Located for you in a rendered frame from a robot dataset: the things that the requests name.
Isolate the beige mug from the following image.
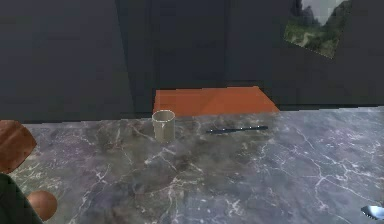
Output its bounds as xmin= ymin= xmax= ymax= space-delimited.
xmin=151 ymin=109 xmax=177 ymax=144

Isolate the black pen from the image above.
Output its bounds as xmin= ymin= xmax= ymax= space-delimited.
xmin=205 ymin=125 xmax=269 ymax=135

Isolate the framed landscape picture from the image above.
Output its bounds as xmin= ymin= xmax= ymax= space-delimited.
xmin=283 ymin=0 xmax=353 ymax=60

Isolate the brown round potato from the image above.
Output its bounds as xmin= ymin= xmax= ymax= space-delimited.
xmin=26 ymin=190 xmax=58 ymax=222

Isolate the brown bread loaf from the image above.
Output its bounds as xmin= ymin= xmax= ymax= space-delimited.
xmin=0 ymin=119 xmax=38 ymax=175

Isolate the silver spoon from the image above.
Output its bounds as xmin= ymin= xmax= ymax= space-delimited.
xmin=360 ymin=204 xmax=384 ymax=221

